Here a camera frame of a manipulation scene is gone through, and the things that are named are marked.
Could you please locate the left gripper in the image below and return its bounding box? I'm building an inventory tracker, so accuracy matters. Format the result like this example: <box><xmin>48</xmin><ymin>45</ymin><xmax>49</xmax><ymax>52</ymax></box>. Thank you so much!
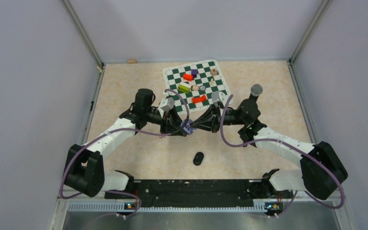
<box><xmin>145</xmin><ymin>104</ymin><xmax>188</xmax><ymax>136</ymax></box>

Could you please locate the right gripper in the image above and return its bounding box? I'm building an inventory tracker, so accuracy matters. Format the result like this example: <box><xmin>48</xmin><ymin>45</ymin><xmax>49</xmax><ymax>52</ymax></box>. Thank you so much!
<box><xmin>190</xmin><ymin>103</ymin><xmax>247</xmax><ymax>134</ymax></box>

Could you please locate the lavender earbud charging case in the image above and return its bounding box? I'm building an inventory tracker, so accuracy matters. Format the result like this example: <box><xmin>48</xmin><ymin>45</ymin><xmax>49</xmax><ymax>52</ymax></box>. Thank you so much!
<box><xmin>183</xmin><ymin>119</ymin><xmax>195</xmax><ymax>135</ymax></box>

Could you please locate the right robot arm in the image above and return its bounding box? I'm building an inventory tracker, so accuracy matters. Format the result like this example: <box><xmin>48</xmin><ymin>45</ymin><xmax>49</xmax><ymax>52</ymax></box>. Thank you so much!
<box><xmin>191</xmin><ymin>99</ymin><xmax>348</xmax><ymax>203</ymax></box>

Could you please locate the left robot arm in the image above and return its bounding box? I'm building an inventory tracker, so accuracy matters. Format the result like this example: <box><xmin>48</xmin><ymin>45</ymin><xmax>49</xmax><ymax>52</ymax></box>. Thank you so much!
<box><xmin>59</xmin><ymin>89</ymin><xmax>190</xmax><ymax>199</ymax></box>

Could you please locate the black earbud case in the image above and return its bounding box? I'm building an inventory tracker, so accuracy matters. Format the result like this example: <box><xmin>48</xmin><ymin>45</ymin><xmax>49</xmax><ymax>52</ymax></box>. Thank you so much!
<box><xmin>193</xmin><ymin>152</ymin><xmax>204</xmax><ymax>166</ymax></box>

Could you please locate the red arch block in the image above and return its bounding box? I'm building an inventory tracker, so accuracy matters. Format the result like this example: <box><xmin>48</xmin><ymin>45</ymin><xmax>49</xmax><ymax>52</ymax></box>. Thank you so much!
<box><xmin>192</xmin><ymin>94</ymin><xmax>207</xmax><ymax>104</ymax></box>

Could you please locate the wooden cylinder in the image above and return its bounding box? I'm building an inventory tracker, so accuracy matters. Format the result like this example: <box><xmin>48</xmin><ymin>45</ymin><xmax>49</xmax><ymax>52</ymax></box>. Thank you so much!
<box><xmin>191</xmin><ymin>85</ymin><xmax>199</xmax><ymax>91</ymax></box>

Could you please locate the green white chessboard mat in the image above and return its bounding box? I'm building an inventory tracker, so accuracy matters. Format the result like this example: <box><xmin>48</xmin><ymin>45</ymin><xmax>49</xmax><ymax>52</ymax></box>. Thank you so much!
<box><xmin>162</xmin><ymin>59</ymin><xmax>231</xmax><ymax>115</ymax></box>

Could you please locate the green white lego brick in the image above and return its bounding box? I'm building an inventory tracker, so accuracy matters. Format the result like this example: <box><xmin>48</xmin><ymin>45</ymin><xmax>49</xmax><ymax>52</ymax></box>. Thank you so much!
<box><xmin>177</xmin><ymin>82</ymin><xmax>191</xmax><ymax>94</ymax></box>

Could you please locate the wooden cube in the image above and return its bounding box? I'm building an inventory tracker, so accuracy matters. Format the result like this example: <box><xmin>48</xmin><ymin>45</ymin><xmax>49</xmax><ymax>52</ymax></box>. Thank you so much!
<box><xmin>210</xmin><ymin>68</ymin><xmax>219</xmax><ymax>76</ymax></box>

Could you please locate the purple block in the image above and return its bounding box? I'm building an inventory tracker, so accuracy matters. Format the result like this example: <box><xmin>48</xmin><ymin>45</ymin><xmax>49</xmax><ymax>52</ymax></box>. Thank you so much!
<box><xmin>191</xmin><ymin>69</ymin><xmax>198</xmax><ymax>78</ymax></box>

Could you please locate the black microphone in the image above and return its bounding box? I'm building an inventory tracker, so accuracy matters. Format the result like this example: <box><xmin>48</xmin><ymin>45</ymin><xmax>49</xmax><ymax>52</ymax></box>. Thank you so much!
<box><xmin>249</xmin><ymin>84</ymin><xmax>263</xmax><ymax>102</ymax></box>

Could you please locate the cork stopper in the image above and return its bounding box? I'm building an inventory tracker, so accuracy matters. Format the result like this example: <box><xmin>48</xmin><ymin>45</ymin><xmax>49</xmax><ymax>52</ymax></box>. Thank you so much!
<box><xmin>127</xmin><ymin>59</ymin><xmax>137</xmax><ymax>64</ymax></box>

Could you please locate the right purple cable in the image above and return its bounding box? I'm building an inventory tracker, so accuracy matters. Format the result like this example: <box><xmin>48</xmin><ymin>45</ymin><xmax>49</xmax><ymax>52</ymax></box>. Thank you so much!
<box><xmin>219</xmin><ymin>93</ymin><xmax>346</xmax><ymax>219</ymax></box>

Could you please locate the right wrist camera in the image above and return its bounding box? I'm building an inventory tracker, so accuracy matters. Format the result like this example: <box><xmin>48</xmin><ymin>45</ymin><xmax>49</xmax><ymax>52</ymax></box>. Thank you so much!
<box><xmin>211</xmin><ymin>92</ymin><xmax>228</xmax><ymax>107</ymax></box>

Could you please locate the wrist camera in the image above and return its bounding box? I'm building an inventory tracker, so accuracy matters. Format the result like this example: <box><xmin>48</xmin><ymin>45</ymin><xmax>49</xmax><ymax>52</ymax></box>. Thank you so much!
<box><xmin>211</xmin><ymin>92</ymin><xmax>228</xmax><ymax>107</ymax></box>
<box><xmin>158</xmin><ymin>90</ymin><xmax>175</xmax><ymax>117</ymax></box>

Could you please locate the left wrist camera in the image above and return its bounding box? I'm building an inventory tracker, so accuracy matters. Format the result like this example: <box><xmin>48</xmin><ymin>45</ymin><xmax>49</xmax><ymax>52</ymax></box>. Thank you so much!
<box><xmin>158</xmin><ymin>90</ymin><xmax>175</xmax><ymax>117</ymax></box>

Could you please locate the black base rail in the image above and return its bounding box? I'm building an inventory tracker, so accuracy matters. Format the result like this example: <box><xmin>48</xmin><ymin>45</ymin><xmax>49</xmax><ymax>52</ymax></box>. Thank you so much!
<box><xmin>104</xmin><ymin>179</ymin><xmax>267</xmax><ymax>209</ymax></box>

